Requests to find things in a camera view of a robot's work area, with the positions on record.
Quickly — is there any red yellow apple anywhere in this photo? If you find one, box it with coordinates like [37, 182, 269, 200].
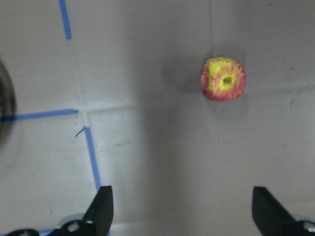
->
[200, 57, 246, 101]

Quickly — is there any woven wicker basket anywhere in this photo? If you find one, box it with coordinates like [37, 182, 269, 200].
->
[0, 60, 16, 148]

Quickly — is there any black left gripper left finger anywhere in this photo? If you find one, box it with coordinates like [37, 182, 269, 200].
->
[83, 186, 114, 236]

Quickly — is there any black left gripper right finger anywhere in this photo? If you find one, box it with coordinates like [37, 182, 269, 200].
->
[252, 186, 305, 236]

